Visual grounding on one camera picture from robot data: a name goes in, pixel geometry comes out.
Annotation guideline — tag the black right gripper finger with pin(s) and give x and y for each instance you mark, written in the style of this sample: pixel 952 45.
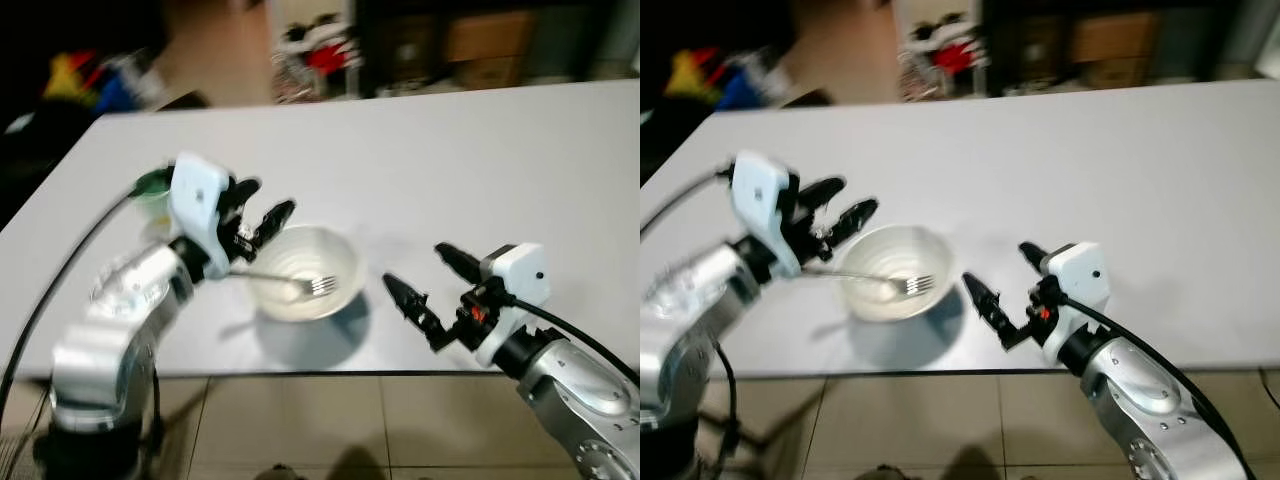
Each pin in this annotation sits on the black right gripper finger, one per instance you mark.
pixel 1035 256
pixel 408 300
pixel 985 300
pixel 460 262

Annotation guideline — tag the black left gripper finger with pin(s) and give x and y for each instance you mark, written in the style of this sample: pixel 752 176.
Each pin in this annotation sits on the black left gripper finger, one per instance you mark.
pixel 247 190
pixel 856 220
pixel 275 221
pixel 825 190

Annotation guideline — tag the silver metal fork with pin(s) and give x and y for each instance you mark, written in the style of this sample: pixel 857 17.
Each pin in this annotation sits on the silver metal fork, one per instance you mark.
pixel 290 279
pixel 870 277

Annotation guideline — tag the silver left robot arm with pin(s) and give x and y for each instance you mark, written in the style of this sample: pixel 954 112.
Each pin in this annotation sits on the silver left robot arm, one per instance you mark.
pixel 672 370
pixel 110 360

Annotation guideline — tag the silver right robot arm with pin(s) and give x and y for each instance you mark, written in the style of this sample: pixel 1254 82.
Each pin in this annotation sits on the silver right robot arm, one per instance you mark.
pixel 575 400
pixel 1150 400

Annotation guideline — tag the white round bowl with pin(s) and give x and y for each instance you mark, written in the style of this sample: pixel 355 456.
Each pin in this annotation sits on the white round bowl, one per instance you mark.
pixel 335 262
pixel 925 255

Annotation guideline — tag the green rimmed clear cup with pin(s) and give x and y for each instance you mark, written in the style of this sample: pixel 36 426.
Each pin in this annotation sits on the green rimmed clear cup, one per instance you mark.
pixel 153 184

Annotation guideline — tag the blue plastic item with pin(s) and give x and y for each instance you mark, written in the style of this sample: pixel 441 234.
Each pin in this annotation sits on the blue plastic item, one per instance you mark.
pixel 748 88
pixel 125 88

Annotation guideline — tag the red and white toy pile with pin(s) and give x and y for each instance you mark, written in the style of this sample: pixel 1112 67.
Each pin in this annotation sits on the red and white toy pile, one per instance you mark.
pixel 325 55
pixel 950 55

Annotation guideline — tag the yellow and red toy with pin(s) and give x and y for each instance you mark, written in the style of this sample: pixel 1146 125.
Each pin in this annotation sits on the yellow and red toy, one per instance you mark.
pixel 692 78
pixel 68 80

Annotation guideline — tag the brown cardboard box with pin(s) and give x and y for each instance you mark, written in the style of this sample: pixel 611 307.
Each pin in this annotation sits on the brown cardboard box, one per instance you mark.
pixel 1112 45
pixel 490 45

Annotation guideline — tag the black storage shelf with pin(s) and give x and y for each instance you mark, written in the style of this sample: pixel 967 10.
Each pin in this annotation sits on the black storage shelf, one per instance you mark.
pixel 1200 40
pixel 590 40

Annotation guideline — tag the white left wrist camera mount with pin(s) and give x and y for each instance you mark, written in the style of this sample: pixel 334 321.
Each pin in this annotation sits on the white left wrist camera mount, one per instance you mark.
pixel 760 200
pixel 196 200

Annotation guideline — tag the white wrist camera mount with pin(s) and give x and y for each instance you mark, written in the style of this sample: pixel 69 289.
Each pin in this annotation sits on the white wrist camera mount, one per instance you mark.
pixel 760 200
pixel 520 275
pixel 1082 275
pixel 196 200

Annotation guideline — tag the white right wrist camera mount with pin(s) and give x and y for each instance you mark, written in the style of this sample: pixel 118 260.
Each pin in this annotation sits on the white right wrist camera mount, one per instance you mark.
pixel 1082 275
pixel 520 275

